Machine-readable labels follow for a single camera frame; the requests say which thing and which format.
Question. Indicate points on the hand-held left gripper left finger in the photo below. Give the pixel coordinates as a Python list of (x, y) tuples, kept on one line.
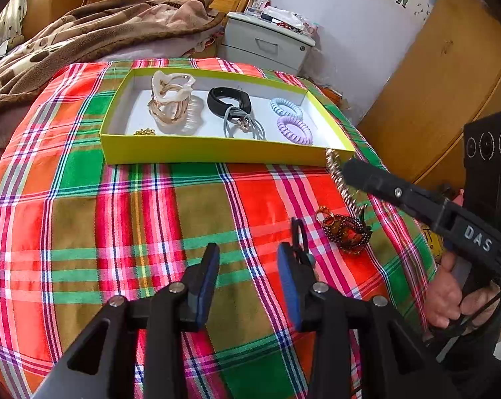
[(206, 282)]

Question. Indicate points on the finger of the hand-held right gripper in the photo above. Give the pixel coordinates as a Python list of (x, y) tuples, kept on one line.
[(391, 191)]

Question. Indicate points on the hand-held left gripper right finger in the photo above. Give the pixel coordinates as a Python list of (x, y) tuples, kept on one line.
[(290, 286)]

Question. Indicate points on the yellow-green cardboard box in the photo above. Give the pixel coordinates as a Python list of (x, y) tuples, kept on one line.
[(192, 149)]

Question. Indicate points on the black wristband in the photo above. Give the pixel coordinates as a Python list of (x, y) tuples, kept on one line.
[(217, 102)]

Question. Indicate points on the person's right forearm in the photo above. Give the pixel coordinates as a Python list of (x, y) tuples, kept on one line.
[(474, 357)]

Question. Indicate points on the person's right hand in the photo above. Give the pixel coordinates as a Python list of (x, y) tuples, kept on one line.
[(441, 295)]

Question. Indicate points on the yellow package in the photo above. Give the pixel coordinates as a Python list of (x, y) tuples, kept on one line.
[(433, 241)]

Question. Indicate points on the orange box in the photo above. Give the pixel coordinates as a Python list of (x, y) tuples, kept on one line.
[(329, 93)]

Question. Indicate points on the plaid cloth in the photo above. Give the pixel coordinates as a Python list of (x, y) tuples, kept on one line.
[(109, 216)]

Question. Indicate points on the wooden wardrobe with curved front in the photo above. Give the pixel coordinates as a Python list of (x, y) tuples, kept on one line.
[(441, 70)]

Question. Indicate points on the grey nightstand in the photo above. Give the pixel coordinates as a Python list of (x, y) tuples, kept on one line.
[(267, 45)]

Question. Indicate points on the nightstand clutter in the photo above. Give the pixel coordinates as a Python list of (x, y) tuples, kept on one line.
[(279, 14)]

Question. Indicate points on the brown patterned blanket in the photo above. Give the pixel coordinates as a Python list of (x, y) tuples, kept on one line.
[(88, 25)]

